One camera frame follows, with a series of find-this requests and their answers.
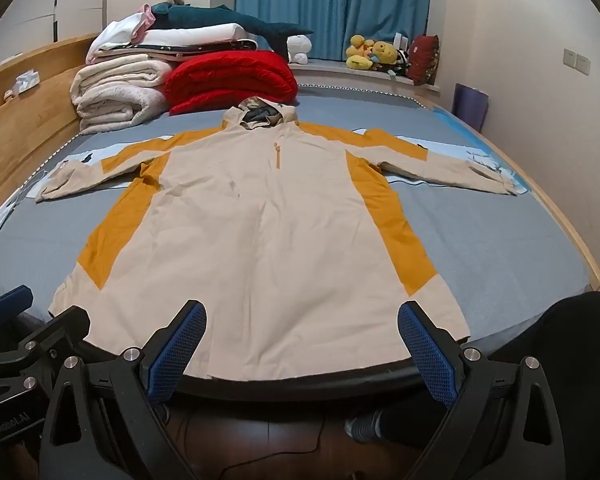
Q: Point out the tissue pack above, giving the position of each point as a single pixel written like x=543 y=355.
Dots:
x=27 y=81

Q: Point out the wall switch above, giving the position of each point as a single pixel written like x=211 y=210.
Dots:
x=577 y=60

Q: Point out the person's leg in black trousers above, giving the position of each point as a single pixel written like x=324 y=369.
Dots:
x=555 y=325

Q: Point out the pink cloth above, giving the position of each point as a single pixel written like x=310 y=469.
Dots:
x=144 y=15

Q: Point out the white wardrobe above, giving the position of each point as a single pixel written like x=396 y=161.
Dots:
x=40 y=5

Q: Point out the white plush toy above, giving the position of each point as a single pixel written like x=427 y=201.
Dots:
x=299 y=47

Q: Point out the wooden headboard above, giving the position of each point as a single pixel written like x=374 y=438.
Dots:
x=30 y=125

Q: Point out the brown plush toy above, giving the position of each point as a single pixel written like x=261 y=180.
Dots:
x=176 y=0

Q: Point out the white folded quilt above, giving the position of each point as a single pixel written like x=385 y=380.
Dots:
x=195 y=36

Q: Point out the person's grey sock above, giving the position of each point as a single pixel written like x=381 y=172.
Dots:
x=364 y=425

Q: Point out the dark red cushion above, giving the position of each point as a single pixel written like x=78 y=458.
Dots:
x=425 y=60

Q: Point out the teal shark plush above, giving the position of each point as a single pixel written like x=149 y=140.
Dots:
x=205 y=15

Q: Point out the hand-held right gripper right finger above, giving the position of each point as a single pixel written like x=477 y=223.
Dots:
x=430 y=355

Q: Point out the cream fleece blanket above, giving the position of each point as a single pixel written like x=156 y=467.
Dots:
x=115 y=90

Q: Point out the blue curtain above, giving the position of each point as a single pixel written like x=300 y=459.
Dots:
x=330 y=5

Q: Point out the window sill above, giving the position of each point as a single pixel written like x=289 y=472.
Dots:
x=340 y=72

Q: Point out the bed with grey printed sheet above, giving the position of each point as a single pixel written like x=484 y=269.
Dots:
x=480 y=240

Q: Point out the yellow plush toy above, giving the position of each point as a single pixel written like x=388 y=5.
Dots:
x=359 y=52
x=386 y=52

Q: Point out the red quilt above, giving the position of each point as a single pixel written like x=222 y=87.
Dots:
x=230 y=80

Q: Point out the beige and orange hooded jacket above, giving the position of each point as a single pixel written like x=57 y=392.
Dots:
x=280 y=235

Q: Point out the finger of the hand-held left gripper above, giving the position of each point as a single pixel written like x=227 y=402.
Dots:
x=60 y=330
x=10 y=301

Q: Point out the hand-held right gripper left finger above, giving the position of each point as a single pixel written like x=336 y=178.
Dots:
x=177 y=355

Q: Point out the white folded garment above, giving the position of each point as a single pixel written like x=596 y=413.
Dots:
x=115 y=40

